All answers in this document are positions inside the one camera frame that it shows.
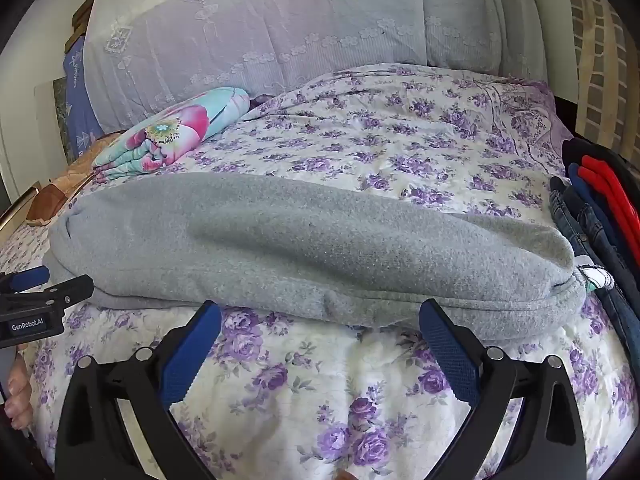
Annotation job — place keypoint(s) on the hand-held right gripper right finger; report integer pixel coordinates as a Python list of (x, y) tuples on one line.
[(447, 350)]

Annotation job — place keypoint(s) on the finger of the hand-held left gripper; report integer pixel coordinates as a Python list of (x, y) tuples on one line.
[(72, 287), (30, 278)]

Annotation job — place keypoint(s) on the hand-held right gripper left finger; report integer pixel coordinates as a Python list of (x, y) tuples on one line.
[(192, 350)]

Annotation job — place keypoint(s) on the grey sweatshirt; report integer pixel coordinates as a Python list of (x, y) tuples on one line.
[(310, 250)]

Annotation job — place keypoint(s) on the person's left hand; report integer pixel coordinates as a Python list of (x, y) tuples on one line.
[(17, 400)]

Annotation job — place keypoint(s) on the brown cloth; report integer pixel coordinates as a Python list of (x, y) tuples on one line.
[(65, 185)]

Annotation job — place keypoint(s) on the blue jeans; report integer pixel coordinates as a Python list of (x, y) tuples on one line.
[(600, 250)]

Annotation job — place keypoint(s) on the folded colourful floral blanket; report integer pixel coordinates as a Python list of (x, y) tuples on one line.
[(172, 127)]

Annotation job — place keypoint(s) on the blue patterned pillow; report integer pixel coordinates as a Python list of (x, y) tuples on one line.
[(77, 95)]

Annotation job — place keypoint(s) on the blue garment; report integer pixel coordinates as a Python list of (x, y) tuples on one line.
[(587, 195)]

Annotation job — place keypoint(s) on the purple floral bedspread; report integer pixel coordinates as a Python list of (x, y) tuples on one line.
[(400, 125)]

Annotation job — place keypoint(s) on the red garment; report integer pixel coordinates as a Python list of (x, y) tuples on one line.
[(617, 195)]

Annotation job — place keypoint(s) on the dark navy garment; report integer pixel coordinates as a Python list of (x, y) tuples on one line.
[(580, 152)]

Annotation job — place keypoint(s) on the large lavender embroidered pillow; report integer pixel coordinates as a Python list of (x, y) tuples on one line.
[(260, 25)]

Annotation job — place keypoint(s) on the small lavender embroidered pillow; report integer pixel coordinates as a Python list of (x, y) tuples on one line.
[(515, 15)]

